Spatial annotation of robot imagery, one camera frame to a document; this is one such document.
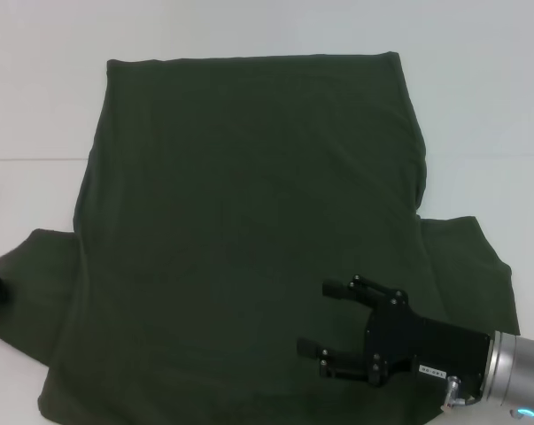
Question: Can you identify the silver right gripper cable connector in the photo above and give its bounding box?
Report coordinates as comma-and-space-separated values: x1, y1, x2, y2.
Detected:
441, 375, 465, 411

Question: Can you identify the dark green t-shirt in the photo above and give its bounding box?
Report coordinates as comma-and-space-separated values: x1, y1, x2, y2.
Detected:
0, 51, 522, 425

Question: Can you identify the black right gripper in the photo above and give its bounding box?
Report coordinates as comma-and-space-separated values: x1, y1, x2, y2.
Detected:
296, 274, 492, 398

